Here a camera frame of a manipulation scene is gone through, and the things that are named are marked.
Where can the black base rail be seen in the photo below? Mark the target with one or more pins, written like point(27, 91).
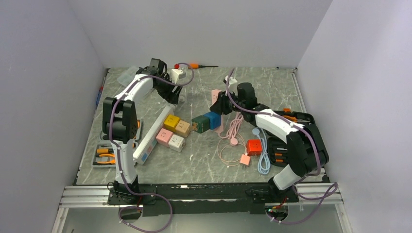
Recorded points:
point(203, 198)

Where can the black tool case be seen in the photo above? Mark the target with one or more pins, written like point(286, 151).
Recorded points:
point(295, 145)

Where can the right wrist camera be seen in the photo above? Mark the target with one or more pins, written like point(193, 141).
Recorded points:
point(230, 82)

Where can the white cube socket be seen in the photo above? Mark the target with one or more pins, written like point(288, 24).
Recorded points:
point(176, 143)

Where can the blue cube socket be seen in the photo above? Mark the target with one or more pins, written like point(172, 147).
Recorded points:
point(214, 120)

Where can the red cube socket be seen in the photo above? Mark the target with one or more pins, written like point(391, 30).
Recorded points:
point(254, 147)

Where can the orange handled screwdriver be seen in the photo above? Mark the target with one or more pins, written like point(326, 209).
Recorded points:
point(198, 66)

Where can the clear plastic screw box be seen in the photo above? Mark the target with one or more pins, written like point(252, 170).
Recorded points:
point(127, 76)

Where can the pink cube socket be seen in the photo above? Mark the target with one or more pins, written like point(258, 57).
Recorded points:
point(163, 137)

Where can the yellow cube socket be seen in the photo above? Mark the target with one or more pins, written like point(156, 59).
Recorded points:
point(170, 122)

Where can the green cube socket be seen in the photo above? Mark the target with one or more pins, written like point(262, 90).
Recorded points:
point(200, 124)

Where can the grey tool tray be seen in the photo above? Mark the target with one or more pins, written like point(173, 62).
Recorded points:
point(104, 153)

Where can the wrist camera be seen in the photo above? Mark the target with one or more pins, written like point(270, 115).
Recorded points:
point(230, 82)
point(176, 73)

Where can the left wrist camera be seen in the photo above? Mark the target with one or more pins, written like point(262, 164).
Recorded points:
point(176, 73)

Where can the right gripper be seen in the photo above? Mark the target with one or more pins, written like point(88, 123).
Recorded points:
point(220, 106)

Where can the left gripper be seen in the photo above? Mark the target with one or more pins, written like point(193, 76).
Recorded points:
point(170, 96)

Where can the white power strip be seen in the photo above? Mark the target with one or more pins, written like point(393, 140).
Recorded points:
point(149, 141)

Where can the beige cube socket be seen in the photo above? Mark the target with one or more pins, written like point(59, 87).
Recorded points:
point(183, 128)

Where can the pink power strip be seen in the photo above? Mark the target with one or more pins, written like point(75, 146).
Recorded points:
point(217, 106)

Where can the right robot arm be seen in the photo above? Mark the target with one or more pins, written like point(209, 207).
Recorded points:
point(294, 172)

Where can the pink charger plug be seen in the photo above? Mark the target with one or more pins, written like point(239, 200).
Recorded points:
point(245, 160)

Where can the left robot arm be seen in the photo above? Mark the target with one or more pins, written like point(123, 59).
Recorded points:
point(119, 120)

